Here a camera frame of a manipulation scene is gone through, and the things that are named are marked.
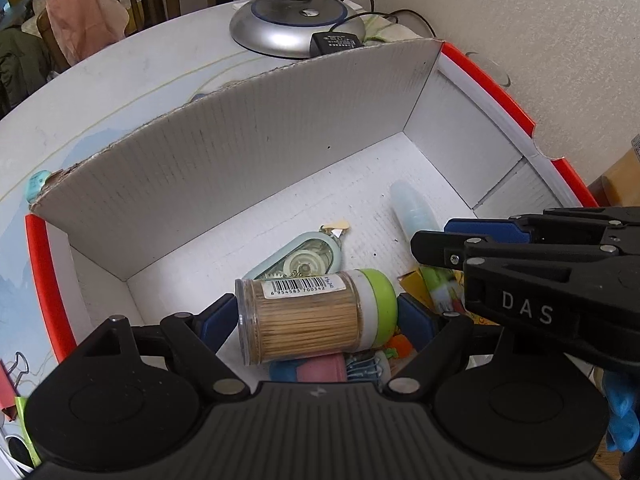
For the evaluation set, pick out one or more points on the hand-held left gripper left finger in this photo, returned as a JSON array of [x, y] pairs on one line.
[[220, 320]]

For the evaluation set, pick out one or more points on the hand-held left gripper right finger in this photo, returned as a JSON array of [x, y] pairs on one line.
[[415, 320]]

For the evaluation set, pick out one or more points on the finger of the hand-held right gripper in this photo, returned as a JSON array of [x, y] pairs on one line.
[[525, 300], [485, 230]]

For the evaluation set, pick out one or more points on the small red toy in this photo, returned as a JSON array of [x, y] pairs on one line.
[[400, 345]]

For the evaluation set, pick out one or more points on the clear plastic vial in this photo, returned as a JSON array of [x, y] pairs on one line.
[[412, 210]]

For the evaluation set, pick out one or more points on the toothpick jar with green lid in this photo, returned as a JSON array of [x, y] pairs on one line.
[[300, 320]]

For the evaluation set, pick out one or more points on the pink and blue eraser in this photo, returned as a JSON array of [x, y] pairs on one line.
[[320, 369]]

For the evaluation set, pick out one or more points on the mint correction tape dispenser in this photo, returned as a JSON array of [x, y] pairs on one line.
[[310, 255]]

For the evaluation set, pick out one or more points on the red cardboard box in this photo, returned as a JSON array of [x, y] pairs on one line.
[[250, 160]]

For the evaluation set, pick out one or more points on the red binder clip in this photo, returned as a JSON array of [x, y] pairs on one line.
[[7, 390]]

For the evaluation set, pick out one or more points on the white sunglasses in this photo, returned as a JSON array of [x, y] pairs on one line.
[[10, 452]]

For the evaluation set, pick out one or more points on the glass bottle with brown contents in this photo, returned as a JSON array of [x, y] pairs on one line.
[[625, 175]]

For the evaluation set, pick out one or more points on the green and white cloth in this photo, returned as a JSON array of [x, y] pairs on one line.
[[385, 30]]

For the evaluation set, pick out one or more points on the black power adapter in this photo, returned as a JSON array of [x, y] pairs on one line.
[[335, 44]]

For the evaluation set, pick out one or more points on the silver desk lamp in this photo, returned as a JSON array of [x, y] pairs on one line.
[[280, 30]]

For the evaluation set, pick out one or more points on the green jacket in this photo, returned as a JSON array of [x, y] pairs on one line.
[[20, 70]]

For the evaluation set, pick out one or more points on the pink cloth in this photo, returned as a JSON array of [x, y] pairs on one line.
[[85, 15]]

